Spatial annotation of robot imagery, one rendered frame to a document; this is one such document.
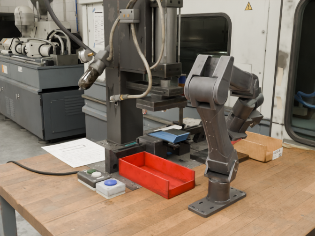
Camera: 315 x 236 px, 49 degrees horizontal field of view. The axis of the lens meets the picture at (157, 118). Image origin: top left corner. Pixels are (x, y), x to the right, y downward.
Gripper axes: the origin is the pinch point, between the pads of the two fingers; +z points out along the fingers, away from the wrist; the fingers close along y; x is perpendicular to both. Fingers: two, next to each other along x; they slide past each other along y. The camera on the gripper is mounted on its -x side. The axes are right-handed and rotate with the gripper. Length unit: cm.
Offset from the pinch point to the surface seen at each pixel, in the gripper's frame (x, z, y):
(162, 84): 4.9, -2.3, 32.5
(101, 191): 39.6, 15.4, 3.5
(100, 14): -50, 44, 189
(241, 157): -17.2, 9.1, -0.5
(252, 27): -57, -19, 54
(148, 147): 11.9, 17.3, 19.4
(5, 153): -4, 249, 240
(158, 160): 15.1, 13.0, 9.1
